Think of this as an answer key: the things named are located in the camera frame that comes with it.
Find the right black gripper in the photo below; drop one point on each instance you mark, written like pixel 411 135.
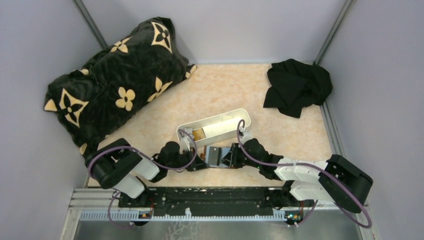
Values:
pixel 231 159

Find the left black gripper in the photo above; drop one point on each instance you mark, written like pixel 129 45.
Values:
pixel 198 163

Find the brown leather card holder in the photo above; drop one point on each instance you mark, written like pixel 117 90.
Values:
pixel 224 163

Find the white oblong plastic tray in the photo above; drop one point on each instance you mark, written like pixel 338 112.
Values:
pixel 219 127

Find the black cloth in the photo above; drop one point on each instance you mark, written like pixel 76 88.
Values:
pixel 295 85

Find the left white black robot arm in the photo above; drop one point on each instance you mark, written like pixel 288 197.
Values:
pixel 122 167

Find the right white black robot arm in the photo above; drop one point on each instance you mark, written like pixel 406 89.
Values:
pixel 334 180

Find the grey VIP card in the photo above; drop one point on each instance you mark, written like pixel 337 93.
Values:
pixel 214 156

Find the black floral plush pillow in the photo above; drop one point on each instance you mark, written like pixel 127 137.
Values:
pixel 112 86

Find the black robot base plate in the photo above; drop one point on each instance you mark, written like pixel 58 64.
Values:
pixel 214 201

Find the white slotted cable duct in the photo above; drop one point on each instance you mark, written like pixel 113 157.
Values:
pixel 131 215

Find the aluminium frame rail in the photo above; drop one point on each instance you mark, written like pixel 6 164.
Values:
pixel 208 145

